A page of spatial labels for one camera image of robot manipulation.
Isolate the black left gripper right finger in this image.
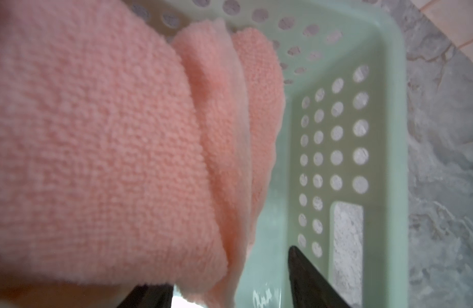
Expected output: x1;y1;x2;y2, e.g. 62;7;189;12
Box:
288;246;350;308

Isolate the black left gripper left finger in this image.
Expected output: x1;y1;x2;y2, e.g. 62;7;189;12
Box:
117;284;174;308

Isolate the pink towel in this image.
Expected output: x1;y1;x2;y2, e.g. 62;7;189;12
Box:
0;1;285;307

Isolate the mint green perforated basket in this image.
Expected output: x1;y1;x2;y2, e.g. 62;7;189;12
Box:
127;1;408;307

